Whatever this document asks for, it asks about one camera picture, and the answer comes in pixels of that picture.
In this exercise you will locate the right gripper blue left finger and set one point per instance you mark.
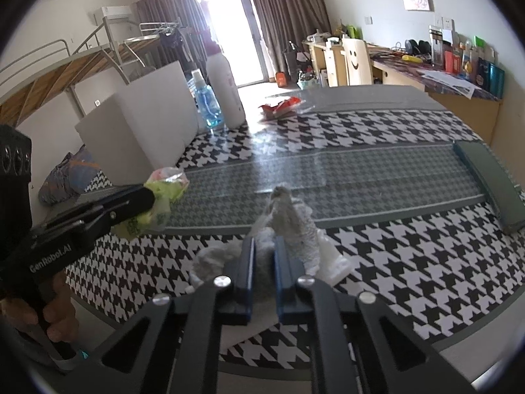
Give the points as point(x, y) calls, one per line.
point(241, 270)

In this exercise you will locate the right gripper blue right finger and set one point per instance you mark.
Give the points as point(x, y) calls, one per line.
point(292, 308)

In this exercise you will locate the white tissue paper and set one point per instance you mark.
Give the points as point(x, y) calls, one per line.
point(324, 261)

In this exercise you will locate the grey sock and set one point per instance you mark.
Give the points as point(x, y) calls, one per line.
point(288, 217)

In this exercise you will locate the green plastic bag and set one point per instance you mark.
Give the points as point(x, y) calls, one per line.
point(167, 184)

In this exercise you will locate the person's left hand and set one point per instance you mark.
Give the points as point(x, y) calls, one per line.
point(59, 313)

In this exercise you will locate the blue plaid quilt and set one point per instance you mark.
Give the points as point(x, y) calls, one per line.
point(68, 179)

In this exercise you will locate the houndstooth tablecloth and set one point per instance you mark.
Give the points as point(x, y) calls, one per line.
point(376, 165)

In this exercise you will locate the white styrofoam box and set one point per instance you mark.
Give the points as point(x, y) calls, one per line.
point(143, 126)

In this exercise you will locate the metal bunk bed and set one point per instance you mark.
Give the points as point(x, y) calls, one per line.
point(33, 79)

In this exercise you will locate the white pump lotion bottle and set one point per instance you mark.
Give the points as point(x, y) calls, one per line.
point(222, 81)

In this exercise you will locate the blue spray bottle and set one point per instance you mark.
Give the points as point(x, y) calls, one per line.
point(207, 103)

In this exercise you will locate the red snack packet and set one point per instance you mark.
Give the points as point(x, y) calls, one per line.
point(281, 107)

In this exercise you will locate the white bucket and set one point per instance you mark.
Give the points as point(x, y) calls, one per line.
point(307, 80)

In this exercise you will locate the orange floor object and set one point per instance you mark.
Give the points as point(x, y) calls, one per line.
point(280, 79)

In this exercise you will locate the dark smartphone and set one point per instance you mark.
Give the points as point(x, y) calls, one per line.
point(494, 182)

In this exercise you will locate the wooden smiley chair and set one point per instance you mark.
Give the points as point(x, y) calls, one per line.
point(359, 69)

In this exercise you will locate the wooden desk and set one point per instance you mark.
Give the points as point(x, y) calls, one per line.
point(480, 112)

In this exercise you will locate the white air conditioner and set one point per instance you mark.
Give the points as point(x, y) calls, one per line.
point(114, 12)

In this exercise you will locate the papers on desk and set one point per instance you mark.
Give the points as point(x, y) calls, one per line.
point(459, 85)

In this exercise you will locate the left brown curtain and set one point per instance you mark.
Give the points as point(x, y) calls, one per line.
point(188, 14)

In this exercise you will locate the brown curtain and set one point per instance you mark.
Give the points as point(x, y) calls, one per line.
point(188, 14)
point(284, 21)

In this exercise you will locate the teal bottles on desk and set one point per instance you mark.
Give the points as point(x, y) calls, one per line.
point(490, 78)

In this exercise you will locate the right brown curtain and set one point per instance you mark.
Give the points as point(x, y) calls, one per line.
point(284, 21)

